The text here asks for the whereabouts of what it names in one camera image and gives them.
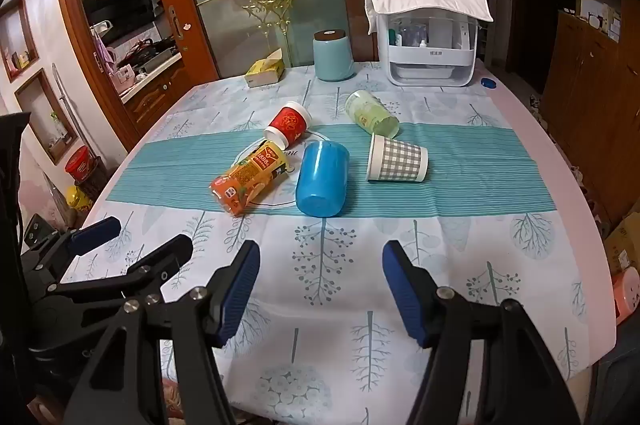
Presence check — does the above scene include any white storage organizer box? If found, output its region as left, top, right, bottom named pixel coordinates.
left=375, top=10, right=482, bottom=88

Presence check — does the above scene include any grey checkered paper cup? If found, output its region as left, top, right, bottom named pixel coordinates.
left=366, top=133, right=430, bottom=184

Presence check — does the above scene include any tree-print tablecloth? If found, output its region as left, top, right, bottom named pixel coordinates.
left=59, top=60, right=602, bottom=425

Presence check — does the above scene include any wooden wall niche frame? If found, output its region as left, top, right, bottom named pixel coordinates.
left=0, top=0, right=41, bottom=84
left=14, top=68, right=79, bottom=166

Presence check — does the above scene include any wooden sideboard cabinet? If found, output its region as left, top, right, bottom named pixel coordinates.
left=541, top=11, right=640, bottom=232

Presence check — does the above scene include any pink hanging cloth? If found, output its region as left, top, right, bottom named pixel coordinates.
left=91, top=36, right=119, bottom=76

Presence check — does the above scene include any yellow plastic container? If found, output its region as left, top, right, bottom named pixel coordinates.
left=65, top=185, right=94, bottom=213

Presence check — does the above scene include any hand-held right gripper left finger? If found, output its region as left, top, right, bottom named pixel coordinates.
left=61, top=239, right=262, bottom=425

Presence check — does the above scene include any metal door handle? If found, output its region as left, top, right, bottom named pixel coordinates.
left=168, top=4, right=187, bottom=52

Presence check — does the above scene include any red paper cup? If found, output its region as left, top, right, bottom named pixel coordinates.
left=263, top=101, right=314, bottom=151

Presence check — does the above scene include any orange juice bottle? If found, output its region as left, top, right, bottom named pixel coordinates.
left=209, top=140, right=292, bottom=218

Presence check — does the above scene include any yellow tissue box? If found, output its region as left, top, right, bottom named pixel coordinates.
left=243, top=48, right=286, bottom=90

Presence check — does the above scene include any blue plastic cup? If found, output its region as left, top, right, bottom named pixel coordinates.
left=295, top=140, right=351, bottom=219

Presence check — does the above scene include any wooden kitchen base cabinet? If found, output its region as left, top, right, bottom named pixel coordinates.
left=119, top=54, right=193, bottom=128

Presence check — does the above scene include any green translucent cup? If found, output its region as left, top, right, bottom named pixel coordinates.
left=344, top=89, right=401, bottom=140

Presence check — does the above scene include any teal canister with brown lid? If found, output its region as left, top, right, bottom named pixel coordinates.
left=313, top=28, right=357, bottom=83

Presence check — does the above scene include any cardboard box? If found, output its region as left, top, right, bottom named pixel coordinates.
left=602, top=212, right=640, bottom=277

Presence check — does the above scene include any pink plastic stool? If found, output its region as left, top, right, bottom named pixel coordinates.
left=611, top=265, right=640, bottom=326

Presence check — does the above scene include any red bucket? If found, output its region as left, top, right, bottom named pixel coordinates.
left=64, top=145, right=99, bottom=182

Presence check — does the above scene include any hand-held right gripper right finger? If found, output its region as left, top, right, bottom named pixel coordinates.
left=382, top=239, right=584, bottom=425

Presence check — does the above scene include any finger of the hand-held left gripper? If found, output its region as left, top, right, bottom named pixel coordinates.
left=22, top=215, right=123, bottom=267
left=45, top=233, right=195, bottom=306

